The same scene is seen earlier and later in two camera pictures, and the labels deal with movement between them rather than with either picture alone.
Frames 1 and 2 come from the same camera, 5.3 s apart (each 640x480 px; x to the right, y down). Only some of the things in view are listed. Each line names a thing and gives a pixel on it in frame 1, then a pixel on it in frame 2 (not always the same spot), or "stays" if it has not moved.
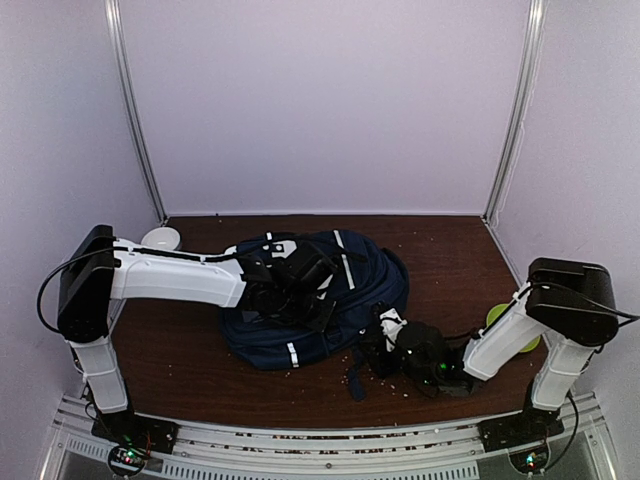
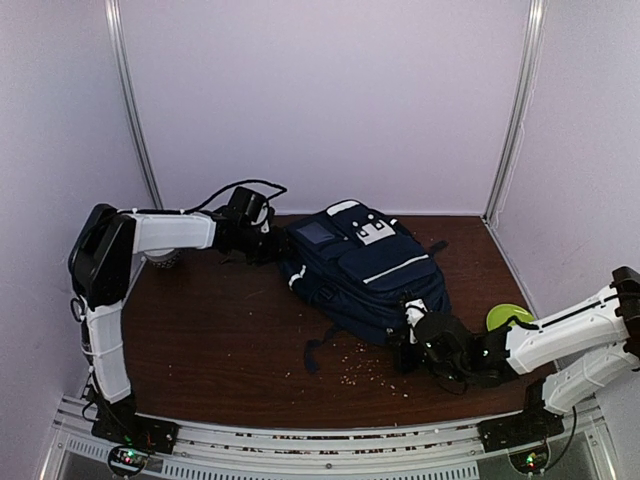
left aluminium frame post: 113,19 stays
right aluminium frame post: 523,91 stays
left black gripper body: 296,309 to 261,249
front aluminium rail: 209,450 stays
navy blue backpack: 369,277 to 353,268
